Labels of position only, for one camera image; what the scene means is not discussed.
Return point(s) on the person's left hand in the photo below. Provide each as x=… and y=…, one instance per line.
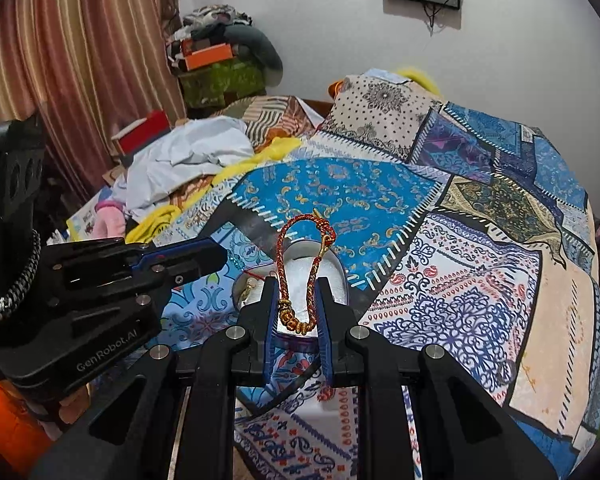
x=75, y=405

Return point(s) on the pink cloth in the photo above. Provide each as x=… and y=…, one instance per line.
x=107, y=217

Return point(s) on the grey pillow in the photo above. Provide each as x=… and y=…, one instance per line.
x=260, y=50

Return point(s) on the pile of clothes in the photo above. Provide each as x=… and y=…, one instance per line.
x=205, y=22

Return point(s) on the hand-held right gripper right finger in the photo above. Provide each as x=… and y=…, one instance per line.
x=325, y=332

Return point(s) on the green patterned cloth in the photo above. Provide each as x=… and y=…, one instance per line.
x=220, y=82

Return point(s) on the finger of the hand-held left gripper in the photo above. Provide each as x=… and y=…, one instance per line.
x=195, y=269
x=180, y=251

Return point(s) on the orange box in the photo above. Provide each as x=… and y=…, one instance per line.
x=207, y=56

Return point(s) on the beige dotted pillow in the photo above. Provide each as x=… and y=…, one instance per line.
x=380, y=115

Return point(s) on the blue patchwork blanket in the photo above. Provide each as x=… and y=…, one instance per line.
x=455, y=260

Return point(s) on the purple heart-shaped jewelry box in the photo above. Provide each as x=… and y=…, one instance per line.
x=302, y=265

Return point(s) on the striped brown cloth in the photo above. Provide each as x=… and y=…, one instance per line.
x=270, y=117

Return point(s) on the striped red curtain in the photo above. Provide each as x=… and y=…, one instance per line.
x=80, y=60

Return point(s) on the white cloth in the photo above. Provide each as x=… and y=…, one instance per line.
x=190, y=155

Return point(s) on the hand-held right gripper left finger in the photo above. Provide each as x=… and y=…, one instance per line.
x=269, y=332

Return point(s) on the red box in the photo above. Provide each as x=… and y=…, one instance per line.
x=147, y=130

